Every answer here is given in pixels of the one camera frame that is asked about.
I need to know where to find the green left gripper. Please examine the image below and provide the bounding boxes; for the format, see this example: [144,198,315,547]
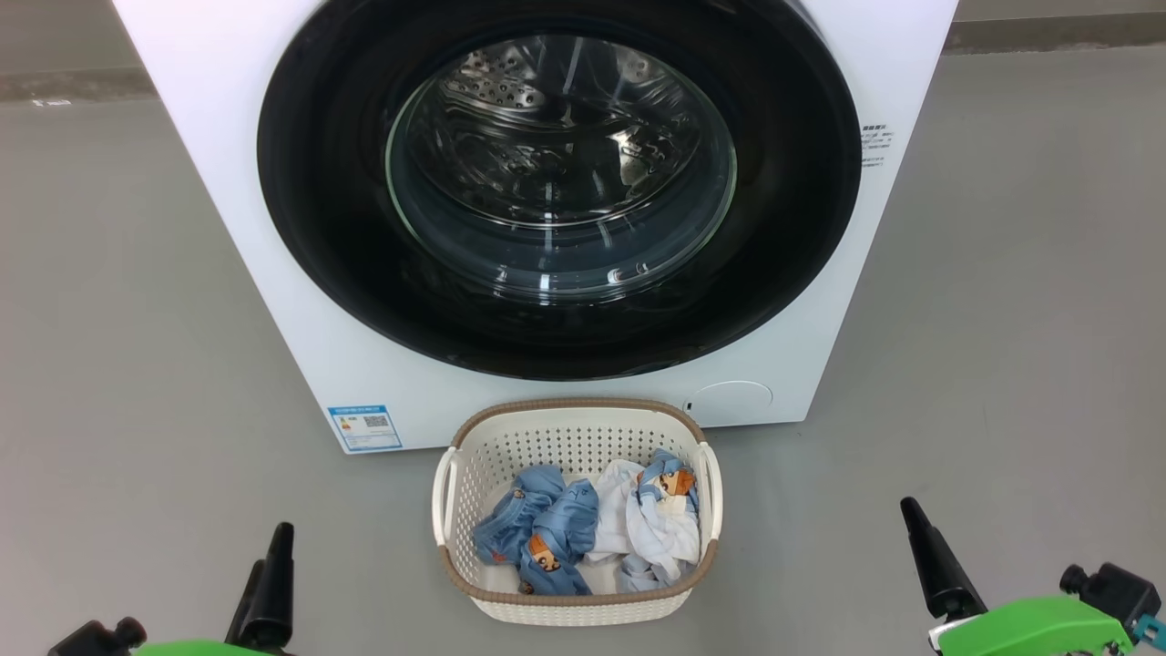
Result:
[137,522,295,656]

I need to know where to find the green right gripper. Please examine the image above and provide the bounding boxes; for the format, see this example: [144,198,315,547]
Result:
[900,497,1135,656]

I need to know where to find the white garment with blue trim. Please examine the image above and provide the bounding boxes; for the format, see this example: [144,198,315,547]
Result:
[585,448,702,593]

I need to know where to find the blue cartoon print garment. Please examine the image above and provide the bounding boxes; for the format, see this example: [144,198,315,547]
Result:
[472,465,600,597]

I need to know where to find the washing machine door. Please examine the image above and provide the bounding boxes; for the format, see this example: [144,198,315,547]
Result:
[257,0,863,382]

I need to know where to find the white front-load washing machine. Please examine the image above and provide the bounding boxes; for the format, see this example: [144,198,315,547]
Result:
[111,0,959,455]

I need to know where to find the stainless steel washing machine drum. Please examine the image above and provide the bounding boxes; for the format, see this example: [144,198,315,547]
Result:
[392,36,734,302]

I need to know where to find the blue energy label sticker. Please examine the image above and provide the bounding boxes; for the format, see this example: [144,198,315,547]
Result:
[327,405,403,454]

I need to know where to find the round white filter cover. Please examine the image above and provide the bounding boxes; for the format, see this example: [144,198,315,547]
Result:
[683,381,773,425]

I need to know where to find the cream perforated laundry basket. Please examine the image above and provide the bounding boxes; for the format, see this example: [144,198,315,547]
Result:
[432,397,724,627]

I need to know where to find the small black text sticker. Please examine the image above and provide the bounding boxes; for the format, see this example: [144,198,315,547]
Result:
[860,123,894,169]

